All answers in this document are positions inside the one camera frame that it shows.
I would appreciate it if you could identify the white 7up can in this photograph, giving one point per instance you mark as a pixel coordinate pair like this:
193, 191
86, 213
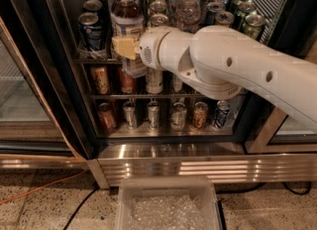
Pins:
157, 7
157, 20

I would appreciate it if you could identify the front clear water bottle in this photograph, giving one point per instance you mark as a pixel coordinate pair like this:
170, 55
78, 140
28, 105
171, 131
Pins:
187, 15

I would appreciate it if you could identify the brown drink plastic bottle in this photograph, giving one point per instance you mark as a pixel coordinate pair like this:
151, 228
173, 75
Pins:
128, 21

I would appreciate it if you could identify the silver can shelf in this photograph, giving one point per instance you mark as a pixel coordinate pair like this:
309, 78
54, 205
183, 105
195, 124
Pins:
153, 115
129, 108

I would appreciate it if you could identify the middle blue pepsi can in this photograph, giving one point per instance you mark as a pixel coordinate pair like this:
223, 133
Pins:
96, 7

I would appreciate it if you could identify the left fridge glass door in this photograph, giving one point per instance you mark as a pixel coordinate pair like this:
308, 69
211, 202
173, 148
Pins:
30, 137

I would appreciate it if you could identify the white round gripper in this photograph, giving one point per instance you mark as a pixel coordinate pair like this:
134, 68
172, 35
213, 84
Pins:
149, 49

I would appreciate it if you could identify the brown can bottom shelf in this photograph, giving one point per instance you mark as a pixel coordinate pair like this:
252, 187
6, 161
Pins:
106, 116

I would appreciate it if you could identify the front silver redbull can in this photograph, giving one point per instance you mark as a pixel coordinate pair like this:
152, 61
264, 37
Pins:
224, 18

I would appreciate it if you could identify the white can middle shelf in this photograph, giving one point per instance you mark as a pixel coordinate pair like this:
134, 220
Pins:
154, 81

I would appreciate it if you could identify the front white 7up can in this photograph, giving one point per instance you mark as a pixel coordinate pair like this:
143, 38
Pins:
157, 20

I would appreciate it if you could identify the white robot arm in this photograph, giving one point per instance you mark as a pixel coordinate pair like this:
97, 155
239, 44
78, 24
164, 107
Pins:
218, 62

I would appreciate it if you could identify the orange can middle shelf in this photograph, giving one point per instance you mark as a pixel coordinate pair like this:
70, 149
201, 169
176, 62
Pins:
127, 83

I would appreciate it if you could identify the steel fridge cabinet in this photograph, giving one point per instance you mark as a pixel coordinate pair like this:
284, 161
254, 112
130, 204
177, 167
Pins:
258, 143

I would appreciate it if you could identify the tan can middle shelf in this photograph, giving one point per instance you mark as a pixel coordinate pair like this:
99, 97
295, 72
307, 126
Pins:
100, 79

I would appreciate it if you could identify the tan can shelf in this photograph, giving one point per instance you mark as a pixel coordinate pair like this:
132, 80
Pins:
100, 79
199, 117

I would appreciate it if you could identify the blue can bottom shelf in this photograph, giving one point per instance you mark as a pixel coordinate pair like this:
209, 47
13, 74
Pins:
220, 114

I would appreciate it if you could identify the front green soda can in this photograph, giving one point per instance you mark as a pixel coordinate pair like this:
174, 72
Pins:
253, 26

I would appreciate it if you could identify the front blue pepsi can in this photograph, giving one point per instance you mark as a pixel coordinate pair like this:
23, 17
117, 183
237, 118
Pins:
92, 35

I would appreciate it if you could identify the grey can bottom shelf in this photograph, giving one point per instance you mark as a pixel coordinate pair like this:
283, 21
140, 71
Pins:
178, 116

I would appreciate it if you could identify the tan can bottom shelf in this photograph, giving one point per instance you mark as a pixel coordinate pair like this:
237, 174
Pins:
199, 117

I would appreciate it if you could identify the clear plastic bin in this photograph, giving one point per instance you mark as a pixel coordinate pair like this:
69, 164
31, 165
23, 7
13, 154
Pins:
167, 203

